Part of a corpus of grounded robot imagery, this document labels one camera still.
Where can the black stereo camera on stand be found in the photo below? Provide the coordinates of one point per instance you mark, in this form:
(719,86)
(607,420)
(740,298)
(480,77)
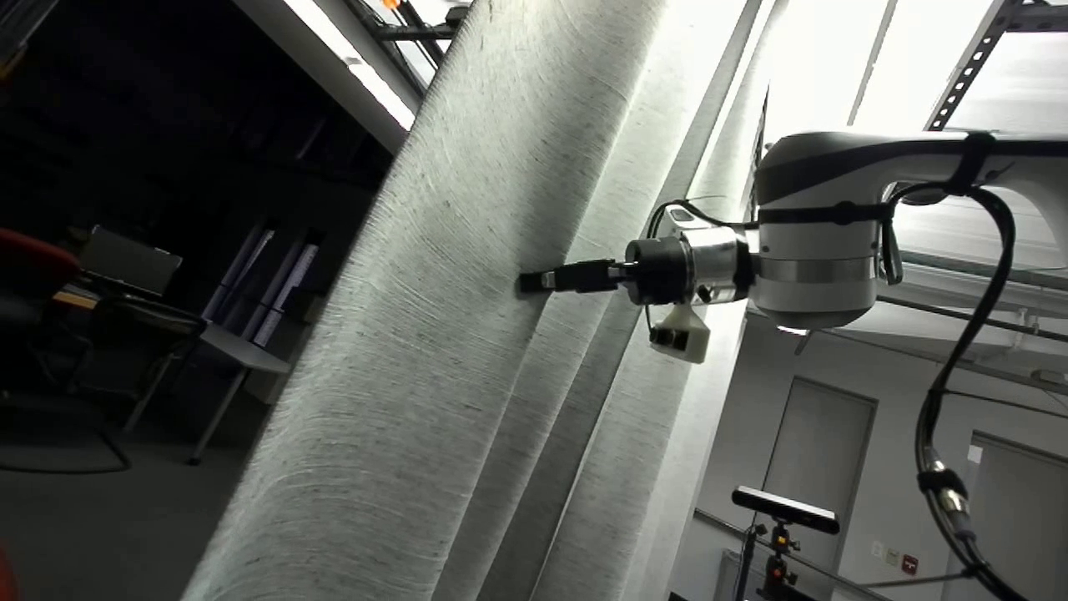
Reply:
(778,579)

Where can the grey door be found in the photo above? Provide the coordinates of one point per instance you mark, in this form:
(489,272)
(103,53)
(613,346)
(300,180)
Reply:
(816,459)
(1018,504)

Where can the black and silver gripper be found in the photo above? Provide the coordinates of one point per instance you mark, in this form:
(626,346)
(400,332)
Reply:
(663,272)

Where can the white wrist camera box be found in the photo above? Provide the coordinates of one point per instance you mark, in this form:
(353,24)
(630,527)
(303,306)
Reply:
(681,335)

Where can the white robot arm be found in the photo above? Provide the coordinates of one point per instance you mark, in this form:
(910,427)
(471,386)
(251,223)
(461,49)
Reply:
(823,237)

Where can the black perforated ceiling rail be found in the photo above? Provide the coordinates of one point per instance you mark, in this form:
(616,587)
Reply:
(999,17)

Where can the red office chair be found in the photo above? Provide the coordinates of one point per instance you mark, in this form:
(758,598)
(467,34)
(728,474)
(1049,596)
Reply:
(33,272)

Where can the dark computer monitor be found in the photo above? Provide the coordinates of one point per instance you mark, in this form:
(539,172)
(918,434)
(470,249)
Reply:
(129,260)

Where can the grey fabric curtain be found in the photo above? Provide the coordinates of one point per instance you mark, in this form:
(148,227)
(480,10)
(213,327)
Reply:
(451,437)

